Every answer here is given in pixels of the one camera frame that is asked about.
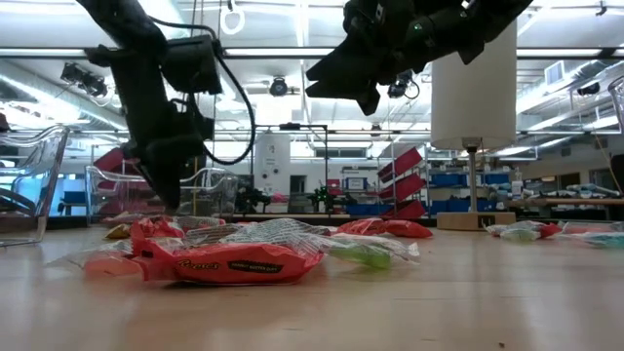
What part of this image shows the black office chair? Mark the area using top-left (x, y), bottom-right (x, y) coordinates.
top-left (0, 187), bottom-right (39, 219)

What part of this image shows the red shelf unit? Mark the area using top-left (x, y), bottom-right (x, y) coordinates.
top-left (92, 146), bottom-right (147, 215)

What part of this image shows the yellow candy wrapper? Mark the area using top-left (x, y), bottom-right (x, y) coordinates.
top-left (104, 223), bottom-right (133, 241)

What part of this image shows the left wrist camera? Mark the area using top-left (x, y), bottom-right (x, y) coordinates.
top-left (162, 33), bottom-right (224, 97)

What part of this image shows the blue storage bin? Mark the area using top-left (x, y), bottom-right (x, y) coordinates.
top-left (345, 203), bottom-right (394, 217)
top-left (428, 173), bottom-right (511, 188)
top-left (428, 198), bottom-right (498, 214)

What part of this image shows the red candy wrapper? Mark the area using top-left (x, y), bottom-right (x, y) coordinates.
top-left (538, 222), bottom-right (565, 239)

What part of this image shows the yellow hanging cable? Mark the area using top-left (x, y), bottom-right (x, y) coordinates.
top-left (192, 155), bottom-right (200, 218)

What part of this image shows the pale green candy clear wrapper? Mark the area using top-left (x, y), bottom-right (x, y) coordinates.
top-left (482, 221), bottom-right (542, 243)

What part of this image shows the red tilted bin rack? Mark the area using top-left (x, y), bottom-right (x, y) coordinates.
top-left (377, 145), bottom-right (428, 220)

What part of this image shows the orange candy clear wrapper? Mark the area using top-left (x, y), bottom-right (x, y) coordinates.
top-left (46, 238), bottom-right (147, 278)

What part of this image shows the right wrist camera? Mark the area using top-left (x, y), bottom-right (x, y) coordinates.
top-left (342, 0), bottom-right (386, 36)

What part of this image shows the orange Reese's candy pack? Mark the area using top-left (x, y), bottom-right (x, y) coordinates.
top-left (130, 221), bottom-right (327, 287)

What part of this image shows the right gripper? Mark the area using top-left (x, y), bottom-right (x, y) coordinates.
top-left (304, 0), bottom-right (464, 117)

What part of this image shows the white hanging ring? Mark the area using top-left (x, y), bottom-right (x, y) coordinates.
top-left (218, 2), bottom-right (247, 36)

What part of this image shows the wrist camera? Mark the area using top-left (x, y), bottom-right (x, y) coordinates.
top-left (342, 0), bottom-right (386, 36)
top-left (162, 33), bottom-right (224, 97)

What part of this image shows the clear plastic bin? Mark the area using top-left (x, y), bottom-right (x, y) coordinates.
top-left (606, 75), bottom-right (624, 136)
top-left (84, 165), bottom-right (240, 226)
top-left (0, 124), bottom-right (69, 248)

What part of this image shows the white cylindrical tank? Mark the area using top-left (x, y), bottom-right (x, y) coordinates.
top-left (253, 132), bottom-right (293, 196)

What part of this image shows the orange pack white label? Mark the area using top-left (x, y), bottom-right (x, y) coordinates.
top-left (338, 216), bottom-right (391, 238)

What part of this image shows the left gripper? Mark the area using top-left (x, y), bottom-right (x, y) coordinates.
top-left (114, 53), bottom-right (215, 211)

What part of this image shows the teal candy clear wrapper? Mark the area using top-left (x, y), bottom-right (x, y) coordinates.
top-left (569, 231), bottom-right (624, 249)

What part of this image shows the wooden workbench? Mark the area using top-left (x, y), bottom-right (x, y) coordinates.
top-left (506, 194), bottom-right (624, 220)

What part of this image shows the silver striped candy wrapper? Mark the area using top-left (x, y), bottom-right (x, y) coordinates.
top-left (183, 222), bottom-right (248, 245)
top-left (218, 217), bottom-right (342, 259)

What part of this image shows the silver candy pack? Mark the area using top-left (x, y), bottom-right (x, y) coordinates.
top-left (175, 215), bottom-right (228, 230)

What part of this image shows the black ceiling camera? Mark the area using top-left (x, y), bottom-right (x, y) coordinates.
top-left (268, 76), bottom-right (290, 98)

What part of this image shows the black metal frame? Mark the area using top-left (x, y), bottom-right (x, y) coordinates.
top-left (249, 124), bottom-right (330, 215)

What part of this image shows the ceiling air vent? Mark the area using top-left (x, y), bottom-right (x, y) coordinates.
top-left (544, 60), bottom-right (566, 88)

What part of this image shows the black monitor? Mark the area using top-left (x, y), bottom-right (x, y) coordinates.
top-left (193, 154), bottom-right (210, 180)

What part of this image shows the white shade table lamp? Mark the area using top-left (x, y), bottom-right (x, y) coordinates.
top-left (431, 21), bottom-right (518, 231)

